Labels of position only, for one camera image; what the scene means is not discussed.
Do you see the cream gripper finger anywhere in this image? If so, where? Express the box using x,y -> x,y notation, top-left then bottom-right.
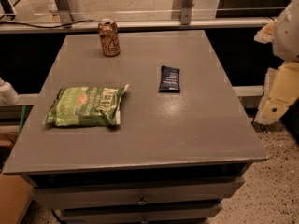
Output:
254,21 -> 276,44
254,61 -> 299,125

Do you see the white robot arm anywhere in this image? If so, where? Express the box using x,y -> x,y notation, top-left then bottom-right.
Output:
254,0 -> 299,125

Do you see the dark blue snack bar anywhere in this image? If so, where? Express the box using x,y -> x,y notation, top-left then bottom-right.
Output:
159,66 -> 180,92

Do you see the grey drawer cabinet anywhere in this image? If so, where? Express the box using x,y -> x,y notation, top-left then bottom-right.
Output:
4,31 -> 266,224

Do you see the gold drink can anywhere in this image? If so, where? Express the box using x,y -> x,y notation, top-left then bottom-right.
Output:
98,19 -> 121,57

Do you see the green chip bag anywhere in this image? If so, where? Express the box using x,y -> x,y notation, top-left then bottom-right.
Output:
44,84 -> 129,127

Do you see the white pipe end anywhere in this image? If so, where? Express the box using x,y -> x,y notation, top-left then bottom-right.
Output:
0,78 -> 21,105

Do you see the brown cardboard box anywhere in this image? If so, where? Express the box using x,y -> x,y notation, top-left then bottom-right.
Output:
0,174 -> 32,224

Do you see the grey metal bracket right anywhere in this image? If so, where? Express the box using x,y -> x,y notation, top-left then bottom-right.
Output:
179,0 -> 193,25

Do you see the grey metal bracket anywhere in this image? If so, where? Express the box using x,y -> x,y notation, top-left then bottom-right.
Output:
54,0 -> 73,28
179,0 -> 193,25

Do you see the black cable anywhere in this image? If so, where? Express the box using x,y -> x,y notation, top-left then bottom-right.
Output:
0,19 -> 97,29

